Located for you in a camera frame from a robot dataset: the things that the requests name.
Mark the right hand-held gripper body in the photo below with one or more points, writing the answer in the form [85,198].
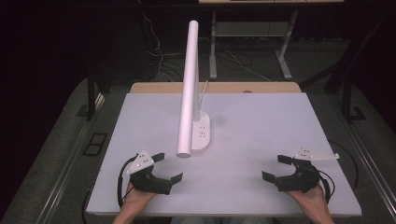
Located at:
[300,182]

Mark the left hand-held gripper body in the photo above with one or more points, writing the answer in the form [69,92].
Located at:
[146,182]

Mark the white desk lamp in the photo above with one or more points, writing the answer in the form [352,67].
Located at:
[190,77]

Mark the person's right hand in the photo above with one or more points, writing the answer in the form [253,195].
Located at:
[306,199]

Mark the person's left hand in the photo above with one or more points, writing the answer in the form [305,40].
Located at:
[137,199]

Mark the black metal stand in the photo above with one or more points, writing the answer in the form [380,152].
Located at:
[347,93]
[91,96]

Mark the black floor frame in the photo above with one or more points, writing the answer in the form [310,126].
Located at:
[95,143]

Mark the grey metal desk frame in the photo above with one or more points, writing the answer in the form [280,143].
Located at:
[249,29]

